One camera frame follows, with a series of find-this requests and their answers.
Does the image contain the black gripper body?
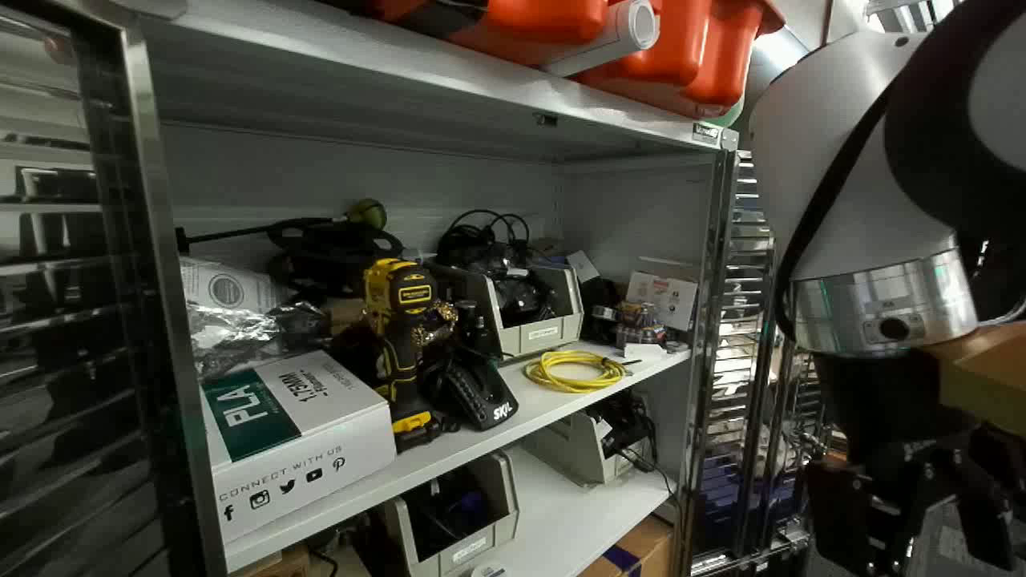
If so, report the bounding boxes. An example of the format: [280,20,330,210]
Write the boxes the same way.
[806,429,1018,577]

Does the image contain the yellow cable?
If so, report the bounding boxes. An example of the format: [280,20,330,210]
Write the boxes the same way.
[520,346,628,398]

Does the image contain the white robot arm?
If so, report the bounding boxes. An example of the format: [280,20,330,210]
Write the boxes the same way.
[751,0,1026,577]

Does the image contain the cardboard box on floor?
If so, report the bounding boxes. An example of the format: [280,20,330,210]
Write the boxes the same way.
[581,516,675,577]

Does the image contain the small box white card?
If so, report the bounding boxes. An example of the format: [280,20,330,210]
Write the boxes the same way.
[628,274,699,330]

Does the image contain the small colourful items box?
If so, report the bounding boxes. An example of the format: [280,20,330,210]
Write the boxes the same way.
[617,301,667,346]

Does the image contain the white tool bin middle shelf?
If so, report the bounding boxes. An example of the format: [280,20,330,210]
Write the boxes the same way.
[464,267,583,363]

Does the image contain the white cardboard box green label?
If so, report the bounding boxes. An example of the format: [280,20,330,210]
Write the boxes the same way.
[201,351,399,542]

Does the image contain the white bin lower shelf right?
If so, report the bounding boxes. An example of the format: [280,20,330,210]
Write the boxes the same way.
[522,392,659,483]

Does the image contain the white bin lower shelf centre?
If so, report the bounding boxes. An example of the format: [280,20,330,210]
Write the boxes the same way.
[384,451,520,577]

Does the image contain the black battery charger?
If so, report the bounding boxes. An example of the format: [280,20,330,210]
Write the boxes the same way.
[426,351,520,429]

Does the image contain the metal shelving unit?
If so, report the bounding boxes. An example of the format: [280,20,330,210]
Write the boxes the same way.
[56,0,737,577]

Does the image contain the orange container on top shelf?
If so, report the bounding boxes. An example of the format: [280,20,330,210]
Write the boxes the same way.
[354,0,786,119]

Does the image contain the yellow black power drill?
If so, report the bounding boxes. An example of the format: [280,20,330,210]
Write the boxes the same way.
[364,256,439,451]

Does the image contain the white packaged item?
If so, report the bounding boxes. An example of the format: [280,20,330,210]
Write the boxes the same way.
[179,256,330,379]

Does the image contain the black coiled cables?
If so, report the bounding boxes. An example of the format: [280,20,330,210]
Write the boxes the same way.
[176,200,409,301]

